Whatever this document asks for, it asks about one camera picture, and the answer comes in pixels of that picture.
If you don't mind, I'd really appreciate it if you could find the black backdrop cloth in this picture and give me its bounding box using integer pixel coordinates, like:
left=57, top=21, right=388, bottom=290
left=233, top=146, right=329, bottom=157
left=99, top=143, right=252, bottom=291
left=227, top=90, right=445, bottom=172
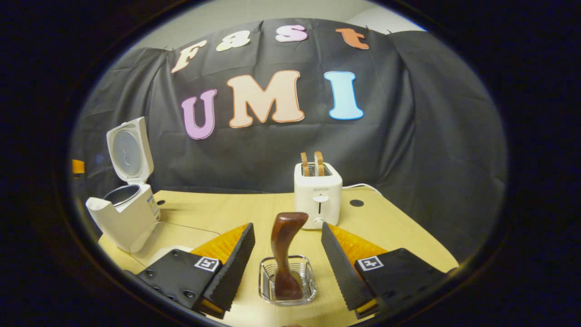
left=70, top=18, right=507, bottom=262

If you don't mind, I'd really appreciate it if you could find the clear chopstick holder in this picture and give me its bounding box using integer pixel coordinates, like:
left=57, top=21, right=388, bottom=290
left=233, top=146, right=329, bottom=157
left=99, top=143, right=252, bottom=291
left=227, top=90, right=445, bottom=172
left=259, top=255, right=317, bottom=306

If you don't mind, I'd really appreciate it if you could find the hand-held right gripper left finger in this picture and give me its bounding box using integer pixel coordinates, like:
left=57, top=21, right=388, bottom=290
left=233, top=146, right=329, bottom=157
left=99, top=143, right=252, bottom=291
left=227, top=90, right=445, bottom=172
left=135, top=223, right=256, bottom=319

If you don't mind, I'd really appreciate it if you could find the white rice cooker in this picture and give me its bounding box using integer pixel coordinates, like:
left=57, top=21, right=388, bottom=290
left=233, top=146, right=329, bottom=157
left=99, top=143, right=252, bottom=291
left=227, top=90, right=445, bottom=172
left=85, top=117, right=161, bottom=253

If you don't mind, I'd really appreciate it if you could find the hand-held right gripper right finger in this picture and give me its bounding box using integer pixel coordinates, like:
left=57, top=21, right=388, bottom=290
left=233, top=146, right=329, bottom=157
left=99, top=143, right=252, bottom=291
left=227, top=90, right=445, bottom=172
left=321, top=222, right=450, bottom=318

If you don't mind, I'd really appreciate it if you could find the dark wooden spoon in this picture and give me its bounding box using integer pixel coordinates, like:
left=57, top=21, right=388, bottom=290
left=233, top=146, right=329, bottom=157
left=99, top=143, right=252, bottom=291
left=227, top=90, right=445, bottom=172
left=271, top=212, right=309, bottom=301

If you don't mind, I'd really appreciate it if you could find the clear box of white rice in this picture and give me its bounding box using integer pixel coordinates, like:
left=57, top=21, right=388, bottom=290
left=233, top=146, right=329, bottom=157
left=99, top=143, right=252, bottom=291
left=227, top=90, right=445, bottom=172
left=130, top=222, right=222, bottom=268

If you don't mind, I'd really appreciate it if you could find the white toaster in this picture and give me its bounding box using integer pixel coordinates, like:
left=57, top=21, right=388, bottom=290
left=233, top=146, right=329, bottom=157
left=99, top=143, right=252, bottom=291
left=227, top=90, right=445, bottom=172
left=294, top=162, right=343, bottom=230

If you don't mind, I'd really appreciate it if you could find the white toaster cable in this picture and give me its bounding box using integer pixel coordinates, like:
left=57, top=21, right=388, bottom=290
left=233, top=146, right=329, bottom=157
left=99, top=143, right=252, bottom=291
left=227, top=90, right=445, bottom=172
left=341, top=183, right=384, bottom=196

